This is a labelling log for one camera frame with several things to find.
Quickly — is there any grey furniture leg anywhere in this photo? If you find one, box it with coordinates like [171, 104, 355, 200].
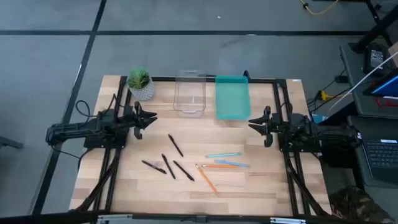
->
[0, 136, 25, 150]

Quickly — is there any black laptop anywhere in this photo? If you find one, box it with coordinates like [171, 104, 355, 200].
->
[360, 139, 398, 184]

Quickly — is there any white cable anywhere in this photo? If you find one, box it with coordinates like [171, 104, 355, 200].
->
[329, 51, 398, 111]

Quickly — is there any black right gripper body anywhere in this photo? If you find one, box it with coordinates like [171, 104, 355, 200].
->
[262, 105, 282, 148]

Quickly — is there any blue pencil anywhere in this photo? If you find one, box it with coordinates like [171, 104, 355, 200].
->
[213, 159, 251, 168]

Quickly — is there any teal plastic bin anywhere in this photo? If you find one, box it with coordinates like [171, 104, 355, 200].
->
[215, 75, 252, 121]

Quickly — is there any black tablet with blue screen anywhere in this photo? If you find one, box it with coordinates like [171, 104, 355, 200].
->
[363, 68, 398, 98]

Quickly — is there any black rolling cart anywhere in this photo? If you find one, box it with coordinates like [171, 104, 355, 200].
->
[320, 146, 364, 187]

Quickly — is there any black crossbar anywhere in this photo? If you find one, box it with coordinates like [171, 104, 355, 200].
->
[0, 210, 398, 224]

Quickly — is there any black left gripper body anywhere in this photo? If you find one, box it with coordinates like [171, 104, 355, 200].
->
[130, 101, 149, 140]

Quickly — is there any black pen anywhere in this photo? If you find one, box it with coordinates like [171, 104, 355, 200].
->
[167, 134, 184, 157]
[141, 159, 167, 175]
[160, 153, 177, 180]
[172, 160, 195, 182]

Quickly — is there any silver bracket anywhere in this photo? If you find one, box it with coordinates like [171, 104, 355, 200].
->
[269, 217, 307, 224]
[96, 213, 134, 224]

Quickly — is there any grey side table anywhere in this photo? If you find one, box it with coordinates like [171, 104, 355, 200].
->
[338, 42, 398, 119]

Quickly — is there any red item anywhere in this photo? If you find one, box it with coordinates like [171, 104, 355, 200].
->
[375, 97, 398, 109]

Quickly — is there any clear plastic bin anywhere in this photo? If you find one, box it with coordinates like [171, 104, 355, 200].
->
[172, 69, 207, 118]

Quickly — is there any yellow cable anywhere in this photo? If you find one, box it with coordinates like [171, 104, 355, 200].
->
[299, 0, 340, 16]

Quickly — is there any black stand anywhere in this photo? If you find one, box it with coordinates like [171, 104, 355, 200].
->
[349, 0, 398, 54]

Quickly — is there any yellow extension cord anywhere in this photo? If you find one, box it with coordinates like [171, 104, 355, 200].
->
[316, 90, 343, 102]

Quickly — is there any black aluminium table frame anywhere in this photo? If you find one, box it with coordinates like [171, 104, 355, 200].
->
[70, 74, 332, 218]

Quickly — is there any orange pencil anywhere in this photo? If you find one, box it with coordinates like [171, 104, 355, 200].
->
[195, 164, 219, 195]
[201, 164, 239, 169]

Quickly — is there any light teal pencil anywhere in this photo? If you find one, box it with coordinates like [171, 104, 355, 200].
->
[205, 152, 242, 159]

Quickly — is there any person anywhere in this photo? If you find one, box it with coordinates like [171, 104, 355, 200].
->
[328, 185, 396, 224]

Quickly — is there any green plant in white pot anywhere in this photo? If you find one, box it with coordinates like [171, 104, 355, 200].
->
[127, 67, 155, 101]

